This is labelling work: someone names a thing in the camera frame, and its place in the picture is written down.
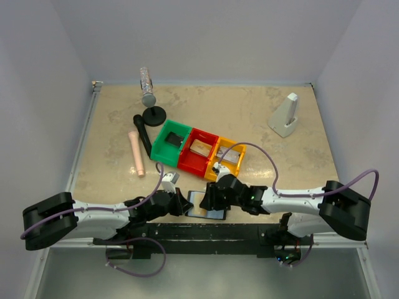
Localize white wedge stand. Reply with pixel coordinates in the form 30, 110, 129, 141
267, 93, 299, 138

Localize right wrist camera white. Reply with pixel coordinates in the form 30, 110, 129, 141
212, 163, 231, 182

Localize red plastic bin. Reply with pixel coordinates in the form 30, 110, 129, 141
177, 128, 219, 177

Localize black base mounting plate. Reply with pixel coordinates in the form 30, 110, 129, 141
93, 223, 311, 259

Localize silver cards in yellow bin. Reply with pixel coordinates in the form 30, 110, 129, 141
216, 146, 241, 164

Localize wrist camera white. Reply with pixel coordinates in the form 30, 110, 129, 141
212, 163, 231, 182
161, 171, 180, 193

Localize green plastic bin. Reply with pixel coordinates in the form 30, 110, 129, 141
150, 120, 193, 168

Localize yellow plastic bin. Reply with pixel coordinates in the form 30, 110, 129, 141
204, 137, 246, 181

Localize black leather card holder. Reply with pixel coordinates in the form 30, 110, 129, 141
185, 191, 227, 220

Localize gold VIP card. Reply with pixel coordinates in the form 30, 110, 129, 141
190, 206, 208, 217

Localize black bin handle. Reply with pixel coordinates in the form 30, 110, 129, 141
133, 114, 152, 155

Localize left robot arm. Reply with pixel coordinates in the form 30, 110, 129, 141
21, 188, 193, 251

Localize glitter tube on black stand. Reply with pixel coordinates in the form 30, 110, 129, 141
140, 67, 166, 127

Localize gold cards in red bin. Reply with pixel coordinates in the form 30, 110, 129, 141
190, 139, 212, 157

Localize pink cylinder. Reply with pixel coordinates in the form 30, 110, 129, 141
128, 131, 145, 178

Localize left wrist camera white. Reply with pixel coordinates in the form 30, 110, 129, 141
161, 171, 180, 193

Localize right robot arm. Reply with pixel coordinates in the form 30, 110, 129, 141
199, 174, 371, 241

